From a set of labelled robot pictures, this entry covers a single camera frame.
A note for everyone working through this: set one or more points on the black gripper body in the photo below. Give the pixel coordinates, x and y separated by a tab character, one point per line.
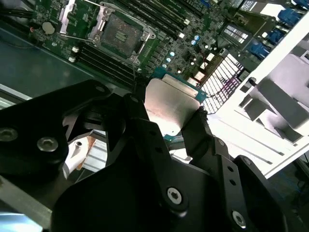
120	205

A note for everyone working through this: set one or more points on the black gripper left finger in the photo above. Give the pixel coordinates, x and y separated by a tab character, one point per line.
31	135

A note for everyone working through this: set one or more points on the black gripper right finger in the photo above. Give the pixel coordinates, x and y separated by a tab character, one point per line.
251	193

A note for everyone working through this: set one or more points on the silver CPU green substrate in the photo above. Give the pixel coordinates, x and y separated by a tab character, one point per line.
169	106

